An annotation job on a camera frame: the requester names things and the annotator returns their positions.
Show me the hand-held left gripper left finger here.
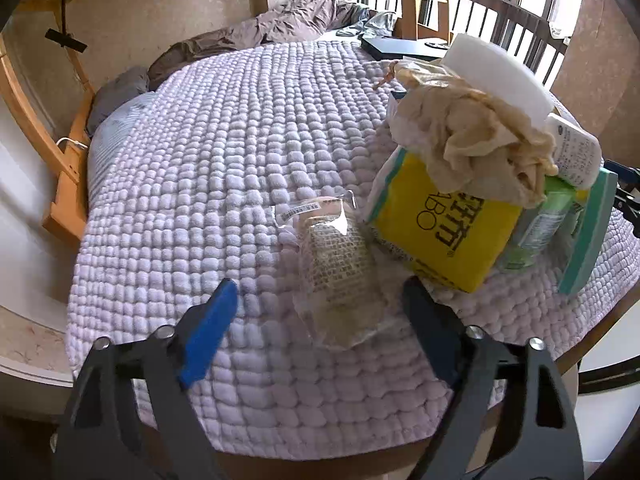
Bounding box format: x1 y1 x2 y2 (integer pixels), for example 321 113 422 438
52 278 240 480

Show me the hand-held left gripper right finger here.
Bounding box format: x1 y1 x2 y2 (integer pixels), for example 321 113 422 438
401 276 586 480

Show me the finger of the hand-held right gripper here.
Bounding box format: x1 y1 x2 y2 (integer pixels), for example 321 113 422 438
602 159 640 238

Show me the teal-edged sponge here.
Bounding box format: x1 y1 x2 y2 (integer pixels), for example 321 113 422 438
557 166 619 296

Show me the white plastic bottle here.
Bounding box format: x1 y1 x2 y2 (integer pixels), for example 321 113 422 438
542 112 603 188

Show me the beige bandage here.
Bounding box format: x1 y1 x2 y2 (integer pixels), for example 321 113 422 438
274 194 396 351

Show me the brown paper towel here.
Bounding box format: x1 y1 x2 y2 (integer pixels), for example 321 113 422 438
372 59 558 208

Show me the lavender quilted mat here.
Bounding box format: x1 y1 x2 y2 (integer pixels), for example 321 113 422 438
65 40 640 448

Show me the white foam block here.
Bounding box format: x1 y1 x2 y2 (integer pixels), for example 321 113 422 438
440 32 555 123

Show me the striped pillow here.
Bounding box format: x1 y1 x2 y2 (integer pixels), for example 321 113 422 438
87 91 161 201

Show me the dark balcony railing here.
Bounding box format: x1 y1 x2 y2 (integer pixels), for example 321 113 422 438
450 0 571 81

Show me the white door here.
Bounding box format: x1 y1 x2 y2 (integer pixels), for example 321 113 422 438
0 95 76 306

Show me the grey pillow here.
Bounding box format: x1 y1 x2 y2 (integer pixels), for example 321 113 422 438
86 66 151 136

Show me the black flat device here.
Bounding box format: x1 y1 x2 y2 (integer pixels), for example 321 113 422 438
361 35 453 59

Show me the wooden chair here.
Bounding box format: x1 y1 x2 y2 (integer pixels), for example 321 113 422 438
395 0 453 41

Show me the light blue cloth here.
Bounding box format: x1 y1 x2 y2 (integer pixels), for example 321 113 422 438
350 10 401 38

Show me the grey duvet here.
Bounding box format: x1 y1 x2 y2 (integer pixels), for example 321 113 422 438
147 0 373 91

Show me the wooden bed frame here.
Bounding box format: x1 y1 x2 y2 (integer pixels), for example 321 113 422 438
0 0 151 247

